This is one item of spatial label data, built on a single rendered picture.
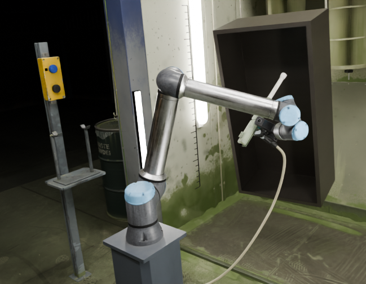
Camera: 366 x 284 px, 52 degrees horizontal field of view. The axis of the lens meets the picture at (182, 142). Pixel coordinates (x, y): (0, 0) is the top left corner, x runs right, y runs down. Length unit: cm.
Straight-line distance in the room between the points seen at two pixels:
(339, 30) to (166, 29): 140
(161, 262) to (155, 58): 149
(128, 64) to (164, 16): 50
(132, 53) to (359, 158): 207
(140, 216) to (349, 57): 223
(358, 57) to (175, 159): 168
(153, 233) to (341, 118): 229
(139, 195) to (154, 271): 37
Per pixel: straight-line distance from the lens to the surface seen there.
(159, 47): 284
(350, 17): 337
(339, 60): 339
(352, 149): 355
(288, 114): 169
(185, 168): 313
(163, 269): 196
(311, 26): 220
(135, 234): 191
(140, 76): 270
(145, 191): 183
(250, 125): 210
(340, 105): 373
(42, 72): 245
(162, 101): 186
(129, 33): 265
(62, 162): 261
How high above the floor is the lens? 159
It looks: 15 degrees down
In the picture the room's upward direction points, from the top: 5 degrees counter-clockwise
